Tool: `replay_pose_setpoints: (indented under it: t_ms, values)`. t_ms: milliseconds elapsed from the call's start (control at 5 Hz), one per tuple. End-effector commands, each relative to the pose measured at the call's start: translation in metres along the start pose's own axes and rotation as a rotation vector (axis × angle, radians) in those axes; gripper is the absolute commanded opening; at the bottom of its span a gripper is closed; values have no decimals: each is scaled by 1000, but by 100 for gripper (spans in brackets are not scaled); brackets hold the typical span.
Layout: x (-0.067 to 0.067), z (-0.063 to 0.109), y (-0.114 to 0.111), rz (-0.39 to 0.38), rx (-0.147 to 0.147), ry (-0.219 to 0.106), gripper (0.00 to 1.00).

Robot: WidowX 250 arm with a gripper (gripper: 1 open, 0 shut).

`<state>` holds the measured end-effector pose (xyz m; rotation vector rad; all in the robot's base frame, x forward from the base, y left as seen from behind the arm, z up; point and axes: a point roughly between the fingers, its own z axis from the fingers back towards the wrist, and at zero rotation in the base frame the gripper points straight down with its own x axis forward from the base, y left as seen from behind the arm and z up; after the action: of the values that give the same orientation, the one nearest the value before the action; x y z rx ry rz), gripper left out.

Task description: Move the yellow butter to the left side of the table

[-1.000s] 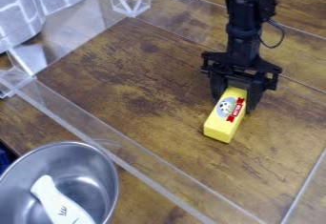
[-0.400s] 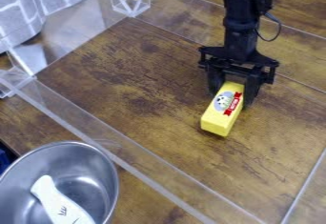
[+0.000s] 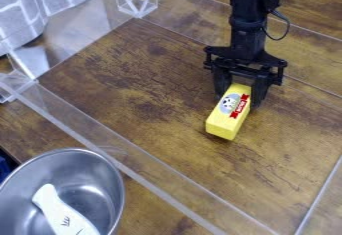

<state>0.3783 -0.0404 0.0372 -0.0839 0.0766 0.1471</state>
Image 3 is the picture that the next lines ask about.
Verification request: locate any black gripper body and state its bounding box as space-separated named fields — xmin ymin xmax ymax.
xmin=205 ymin=18 xmax=288 ymax=87

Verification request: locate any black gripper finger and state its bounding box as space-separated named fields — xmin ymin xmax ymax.
xmin=213 ymin=69 xmax=233 ymax=99
xmin=251 ymin=79 xmax=269 ymax=109

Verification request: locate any yellow butter block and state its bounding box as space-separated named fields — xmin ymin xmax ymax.
xmin=206 ymin=83 xmax=251 ymax=140

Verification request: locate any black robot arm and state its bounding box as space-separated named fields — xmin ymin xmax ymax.
xmin=205 ymin=0 xmax=288 ymax=109

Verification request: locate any silver metal bowl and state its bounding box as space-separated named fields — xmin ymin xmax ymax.
xmin=0 ymin=148 xmax=126 ymax=235

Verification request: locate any grey brick pattern cloth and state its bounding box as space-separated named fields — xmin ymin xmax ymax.
xmin=0 ymin=0 xmax=86 ymax=56

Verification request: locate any white toy fish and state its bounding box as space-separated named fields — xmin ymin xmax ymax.
xmin=32 ymin=184 xmax=100 ymax=235

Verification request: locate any blue object at edge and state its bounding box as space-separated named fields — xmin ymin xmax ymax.
xmin=0 ymin=156 xmax=11 ymax=183

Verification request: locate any clear acrylic barrier wall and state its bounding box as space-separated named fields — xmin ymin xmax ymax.
xmin=0 ymin=0 xmax=342 ymax=235

